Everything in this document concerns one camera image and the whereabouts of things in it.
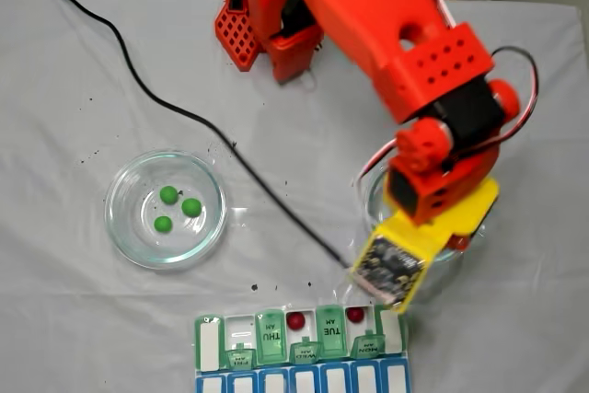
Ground camera board on yellow mount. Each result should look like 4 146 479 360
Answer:
348 222 433 317

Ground white red servo wire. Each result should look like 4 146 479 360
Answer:
356 45 540 187

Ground glass bowl of red balls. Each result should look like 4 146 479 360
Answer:
358 162 476 270

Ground weekly pill organizer box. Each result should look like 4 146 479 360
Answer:
191 299 410 393

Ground white tablecloth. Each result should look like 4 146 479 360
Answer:
0 0 589 393

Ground glass bowl of green balls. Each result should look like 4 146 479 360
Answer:
103 148 230 271

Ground black camera cable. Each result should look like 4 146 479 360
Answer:
35 0 353 271

